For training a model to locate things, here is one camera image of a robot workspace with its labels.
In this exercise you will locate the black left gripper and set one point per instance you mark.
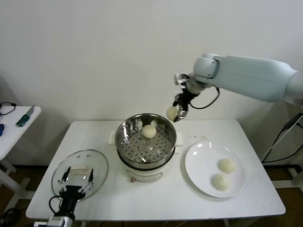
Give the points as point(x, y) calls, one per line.
point(69, 197)

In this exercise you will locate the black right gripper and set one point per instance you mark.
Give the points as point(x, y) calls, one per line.
point(185, 98)

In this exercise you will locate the white steamed baozi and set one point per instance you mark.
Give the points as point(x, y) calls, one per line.
point(227, 165)
point(220, 182)
point(149, 132)
point(171, 113)

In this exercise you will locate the round glass pot lid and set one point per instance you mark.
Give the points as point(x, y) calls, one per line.
point(100, 165)

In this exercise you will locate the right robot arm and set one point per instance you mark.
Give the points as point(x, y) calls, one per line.
point(248, 73)

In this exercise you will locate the perforated steel steamer basket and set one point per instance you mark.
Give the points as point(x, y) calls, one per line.
point(146, 147)

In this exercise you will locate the white electric cooker pot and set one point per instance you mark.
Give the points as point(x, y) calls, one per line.
point(144, 173)

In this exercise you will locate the large white plate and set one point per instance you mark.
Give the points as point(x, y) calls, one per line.
point(201, 179)

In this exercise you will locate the small white side table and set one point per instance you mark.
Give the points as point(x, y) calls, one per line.
point(14, 134)

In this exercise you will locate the blue object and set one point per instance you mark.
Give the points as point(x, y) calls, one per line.
point(2, 130)

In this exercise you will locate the black power adapter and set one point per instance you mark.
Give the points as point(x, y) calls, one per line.
point(292, 121)

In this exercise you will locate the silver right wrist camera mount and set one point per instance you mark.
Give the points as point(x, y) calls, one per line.
point(180, 79)

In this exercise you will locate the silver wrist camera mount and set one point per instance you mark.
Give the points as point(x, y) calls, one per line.
point(180, 79)
point(56, 221)

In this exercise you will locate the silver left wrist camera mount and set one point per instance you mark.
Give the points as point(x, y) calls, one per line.
point(56, 221)

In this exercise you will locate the white shelf frame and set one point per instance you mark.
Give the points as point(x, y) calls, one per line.
point(293, 173)

